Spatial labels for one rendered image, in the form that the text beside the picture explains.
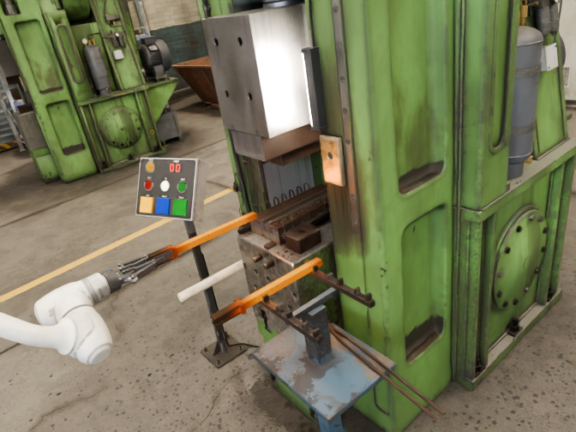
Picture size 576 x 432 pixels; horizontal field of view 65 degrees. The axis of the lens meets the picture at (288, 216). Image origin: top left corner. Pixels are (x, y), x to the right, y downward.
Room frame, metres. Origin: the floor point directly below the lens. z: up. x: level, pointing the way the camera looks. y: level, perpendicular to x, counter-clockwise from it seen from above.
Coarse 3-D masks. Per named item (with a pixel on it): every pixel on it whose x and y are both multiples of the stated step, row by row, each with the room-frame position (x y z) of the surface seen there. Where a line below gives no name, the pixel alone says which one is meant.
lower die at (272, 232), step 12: (312, 192) 1.87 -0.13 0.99; (288, 204) 1.79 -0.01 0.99; (324, 204) 1.72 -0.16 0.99; (264, 216) 1.71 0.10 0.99; (312, 216) 1.68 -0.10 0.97; (252, 228) 1.73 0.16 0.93; (264, 228) 1.65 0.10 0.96; (276, 228) 1.58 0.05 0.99; (288, 228) 1.60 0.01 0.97; (276, 240) 1.59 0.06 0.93
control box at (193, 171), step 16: (144, 160) 2.11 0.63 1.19; (160, 160) 2.06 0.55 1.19; (176, 160) 2.02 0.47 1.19; (192, 160) 1.98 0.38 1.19; (144, 176) 2.08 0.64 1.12; (160, 176) 2.03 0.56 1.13; (176, 176) 1.99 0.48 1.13; (192, 176) 1.94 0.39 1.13; (144, 192) 2.04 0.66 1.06; (160, 192) 1.99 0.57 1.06; (176, 192) 1.95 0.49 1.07; (192, 192) 1.91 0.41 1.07; (192, 208) 1.87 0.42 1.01
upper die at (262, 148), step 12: (240, 132) 1.68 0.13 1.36; (288, 132) 1.65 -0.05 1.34; (300, 132) 1.68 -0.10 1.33; (312, 132) 1.71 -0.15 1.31; (240, 144) 1.70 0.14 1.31; (252, 144) 1.63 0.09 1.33; (264, 144) 1.58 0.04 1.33; (276, 144) 1.61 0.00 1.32; (288, 144) 1.64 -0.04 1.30; (300, 144) 1.67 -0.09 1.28; (252, 156) 1.64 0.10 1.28; (264, 156) 1.58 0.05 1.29; (276, 156) 1.60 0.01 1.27
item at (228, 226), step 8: (248, 216) 1.58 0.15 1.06; (256, 216) 1.60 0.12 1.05; (224, 224) 1.54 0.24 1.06; (232, 224) 1.54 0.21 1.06; (240, 224) 1.55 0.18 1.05; (208, 232) 1.49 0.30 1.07; (216, 232) 1.49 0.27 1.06; (224, 232) 1.51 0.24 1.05; (192, 240) 1.45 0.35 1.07; (200, 240) 1.45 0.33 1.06; (168, 248) 1.39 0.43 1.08; (176, 248) 1.39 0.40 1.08; (184, 248) 1.42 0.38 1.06; (152, 256) 1.35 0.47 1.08; (176, 256) 1.38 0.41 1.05; (160, 264) 1.36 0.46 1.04
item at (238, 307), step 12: (312, 264) 1.30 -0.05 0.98; (288, 276) 1.25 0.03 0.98; (300, 276) 1.27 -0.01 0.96; (264, 288) 1.21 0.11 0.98; (276, 288) 1.21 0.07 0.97; (240, 300) 1.16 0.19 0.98; (252, 300) 1.16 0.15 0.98; (216, 312) 1.12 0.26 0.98; (228, 312) 1.11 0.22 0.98; (240, 312) 1.13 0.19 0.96; (216, 324) 1.09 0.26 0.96
